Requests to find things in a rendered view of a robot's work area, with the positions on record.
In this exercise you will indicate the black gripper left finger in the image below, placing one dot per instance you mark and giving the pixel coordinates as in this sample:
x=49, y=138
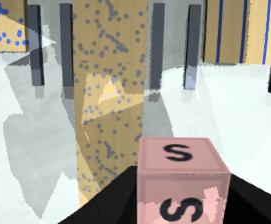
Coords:
x=115, y=204

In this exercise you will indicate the pink cube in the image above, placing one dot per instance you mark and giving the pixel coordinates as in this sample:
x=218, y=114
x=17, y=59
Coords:
x=180, y=180

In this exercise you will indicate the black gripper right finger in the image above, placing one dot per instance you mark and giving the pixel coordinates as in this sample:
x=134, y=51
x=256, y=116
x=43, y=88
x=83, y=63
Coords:
x=246, y=203

